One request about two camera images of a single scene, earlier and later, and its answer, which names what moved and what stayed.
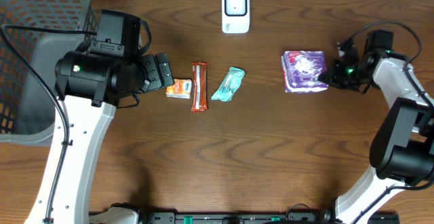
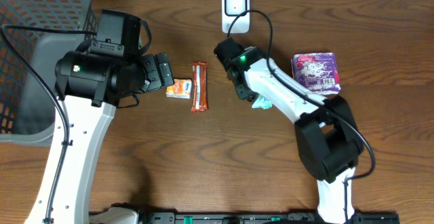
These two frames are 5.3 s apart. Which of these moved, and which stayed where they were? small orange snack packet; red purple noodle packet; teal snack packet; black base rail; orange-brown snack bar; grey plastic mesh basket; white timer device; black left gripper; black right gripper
Moved: teal snack packet; red purple noodle packet; black right gripper
Stayed: white timer device; black base rail; small orange snack packet; black left gripper; grey plastic mesh basket; orange-brown snack bar
